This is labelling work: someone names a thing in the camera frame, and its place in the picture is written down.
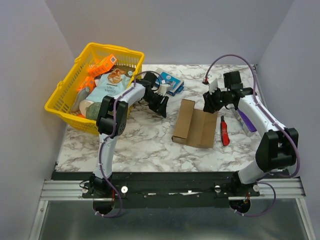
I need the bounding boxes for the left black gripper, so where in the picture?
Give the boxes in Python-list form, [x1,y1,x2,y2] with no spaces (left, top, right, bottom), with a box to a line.
[142,92,168,118]

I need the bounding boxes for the brown cardboard express box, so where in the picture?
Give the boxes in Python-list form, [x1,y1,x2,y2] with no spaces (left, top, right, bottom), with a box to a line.
[171,99,218,149]

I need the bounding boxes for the red black utility knife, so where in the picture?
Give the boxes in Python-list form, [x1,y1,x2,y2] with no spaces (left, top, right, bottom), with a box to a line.
[220,115,230,147]

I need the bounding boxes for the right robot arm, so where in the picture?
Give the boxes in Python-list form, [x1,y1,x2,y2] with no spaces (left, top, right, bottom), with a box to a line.
[203,71,299,196]

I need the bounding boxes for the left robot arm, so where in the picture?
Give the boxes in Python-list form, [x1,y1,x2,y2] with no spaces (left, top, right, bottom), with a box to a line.
[89,71,169,198]

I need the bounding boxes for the blue razor box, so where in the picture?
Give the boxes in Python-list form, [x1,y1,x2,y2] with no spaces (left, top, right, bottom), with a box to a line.
[154,68,184,97]

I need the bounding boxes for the purple silver box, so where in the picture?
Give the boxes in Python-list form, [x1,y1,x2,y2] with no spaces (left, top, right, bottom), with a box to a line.
[232,109,257,137]

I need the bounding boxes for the orange snack box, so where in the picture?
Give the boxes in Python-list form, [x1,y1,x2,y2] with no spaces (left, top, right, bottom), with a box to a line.
[87,54,117,78]

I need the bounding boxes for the light blue chips bag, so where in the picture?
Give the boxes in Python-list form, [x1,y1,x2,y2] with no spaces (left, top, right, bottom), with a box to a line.
[86,66,135,103]

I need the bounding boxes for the green melon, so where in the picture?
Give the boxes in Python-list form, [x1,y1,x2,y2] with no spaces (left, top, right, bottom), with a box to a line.
[85,102,102,121]

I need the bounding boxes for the orange packet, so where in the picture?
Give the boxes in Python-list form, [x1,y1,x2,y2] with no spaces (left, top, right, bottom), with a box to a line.
[77,76,96,93]

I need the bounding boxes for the white round jar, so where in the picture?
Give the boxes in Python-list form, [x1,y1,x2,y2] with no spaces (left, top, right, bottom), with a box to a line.
[79,99,94,117]

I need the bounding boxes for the beige bottle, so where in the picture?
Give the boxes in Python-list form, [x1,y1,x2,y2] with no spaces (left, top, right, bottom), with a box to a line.
[70,86,90,113]

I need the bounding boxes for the yellow plastic basket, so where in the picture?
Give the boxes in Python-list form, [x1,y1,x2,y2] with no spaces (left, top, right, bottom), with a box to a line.
[44,42,145,135]

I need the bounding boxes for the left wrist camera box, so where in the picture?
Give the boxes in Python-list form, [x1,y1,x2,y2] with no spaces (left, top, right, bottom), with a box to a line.
[156,80,171,96]

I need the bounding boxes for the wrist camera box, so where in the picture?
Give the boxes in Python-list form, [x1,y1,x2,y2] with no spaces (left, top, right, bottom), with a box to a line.
[156,80,171,96]
[208,78,219,95]

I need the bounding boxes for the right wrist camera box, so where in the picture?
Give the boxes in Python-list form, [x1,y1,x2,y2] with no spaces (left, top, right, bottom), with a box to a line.
[208,78,219,95]

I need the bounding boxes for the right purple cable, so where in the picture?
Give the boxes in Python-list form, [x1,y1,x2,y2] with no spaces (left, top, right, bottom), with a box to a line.
[202,54,301,218]

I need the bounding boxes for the purple cable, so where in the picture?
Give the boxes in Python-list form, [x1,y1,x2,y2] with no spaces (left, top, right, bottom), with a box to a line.
[202,54,301,218]
[94,71,167,218]

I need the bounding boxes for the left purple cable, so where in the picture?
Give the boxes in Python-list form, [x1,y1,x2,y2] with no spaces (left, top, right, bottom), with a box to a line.
[94,71,167,218]

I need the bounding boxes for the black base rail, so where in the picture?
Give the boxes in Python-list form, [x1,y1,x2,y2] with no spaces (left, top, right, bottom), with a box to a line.
[51,171,277,214]

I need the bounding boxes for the aluminium frame rail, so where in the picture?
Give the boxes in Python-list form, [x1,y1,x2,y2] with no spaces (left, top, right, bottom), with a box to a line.
[40,180,83,201]

